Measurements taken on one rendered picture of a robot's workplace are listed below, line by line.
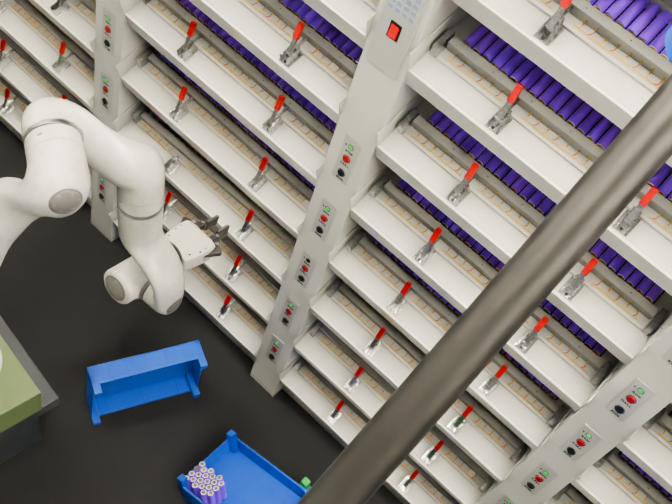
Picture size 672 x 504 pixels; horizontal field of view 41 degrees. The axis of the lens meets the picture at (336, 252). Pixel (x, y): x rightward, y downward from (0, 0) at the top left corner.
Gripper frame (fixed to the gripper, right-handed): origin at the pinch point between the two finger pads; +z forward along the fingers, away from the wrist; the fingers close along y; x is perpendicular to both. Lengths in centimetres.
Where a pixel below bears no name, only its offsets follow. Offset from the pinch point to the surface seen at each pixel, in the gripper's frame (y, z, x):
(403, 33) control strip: 23, -6, 77
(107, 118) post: -46.5, 7.9, -7.2
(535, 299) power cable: 72, -96, 128
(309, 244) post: 21.2, 5.0, 12.1
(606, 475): 101, 9, 16
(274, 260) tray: 12.7, 10.4, -6.7
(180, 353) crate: 6.5, -5.6, -41.9
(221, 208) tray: -6.9, 11.0, -6.5
